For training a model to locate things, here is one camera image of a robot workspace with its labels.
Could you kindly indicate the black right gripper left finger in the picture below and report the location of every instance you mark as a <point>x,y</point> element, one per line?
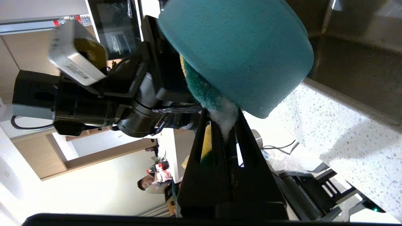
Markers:
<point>201,191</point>

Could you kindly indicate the blue plastic bowl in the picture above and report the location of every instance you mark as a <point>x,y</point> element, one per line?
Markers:
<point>238,53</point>

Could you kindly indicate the green and yellow sponge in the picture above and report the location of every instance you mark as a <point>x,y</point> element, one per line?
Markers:
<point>201,88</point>

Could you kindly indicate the seated person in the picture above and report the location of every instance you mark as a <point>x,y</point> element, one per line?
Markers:
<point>150,185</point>

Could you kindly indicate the stainless steel sink basin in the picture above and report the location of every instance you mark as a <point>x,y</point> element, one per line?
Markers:
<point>361,62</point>

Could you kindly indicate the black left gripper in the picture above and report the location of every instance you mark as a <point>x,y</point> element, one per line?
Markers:
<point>132,81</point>

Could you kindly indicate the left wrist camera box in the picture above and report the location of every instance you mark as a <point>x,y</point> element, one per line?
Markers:
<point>78,56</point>

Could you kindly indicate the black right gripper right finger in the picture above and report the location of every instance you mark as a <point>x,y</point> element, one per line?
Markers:
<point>257,194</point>

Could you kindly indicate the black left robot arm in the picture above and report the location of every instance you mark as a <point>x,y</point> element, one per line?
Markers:
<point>88,110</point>

